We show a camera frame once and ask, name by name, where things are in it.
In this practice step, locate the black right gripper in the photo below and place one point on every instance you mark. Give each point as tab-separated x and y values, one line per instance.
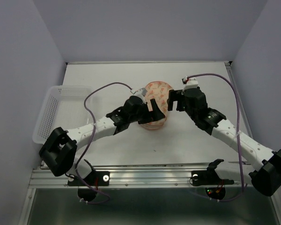
175	94

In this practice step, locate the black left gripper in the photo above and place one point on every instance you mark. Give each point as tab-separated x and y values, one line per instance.
154	115

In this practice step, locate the floral peach laundry bag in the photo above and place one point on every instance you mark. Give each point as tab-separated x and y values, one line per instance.
159	91

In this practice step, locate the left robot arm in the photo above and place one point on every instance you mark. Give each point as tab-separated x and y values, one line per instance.
59	150

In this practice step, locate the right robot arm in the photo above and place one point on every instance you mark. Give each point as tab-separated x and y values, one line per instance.
266	163

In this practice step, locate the white plastic basket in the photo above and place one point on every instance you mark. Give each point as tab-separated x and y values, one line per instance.
63	106

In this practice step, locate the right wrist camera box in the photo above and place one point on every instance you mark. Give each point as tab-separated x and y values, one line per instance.
189	83

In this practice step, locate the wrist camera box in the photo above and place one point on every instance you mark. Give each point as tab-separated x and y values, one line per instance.
139	92
189	83

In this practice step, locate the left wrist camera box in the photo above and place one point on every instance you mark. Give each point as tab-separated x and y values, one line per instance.
139	92

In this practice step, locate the aluminium front rail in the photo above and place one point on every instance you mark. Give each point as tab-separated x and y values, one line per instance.
159	176

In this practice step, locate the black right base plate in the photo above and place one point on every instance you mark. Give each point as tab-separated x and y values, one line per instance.
208	176

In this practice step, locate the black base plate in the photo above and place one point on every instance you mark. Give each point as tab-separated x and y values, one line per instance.
208	176
94	178

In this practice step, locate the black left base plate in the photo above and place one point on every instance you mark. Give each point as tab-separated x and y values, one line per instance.
94	178

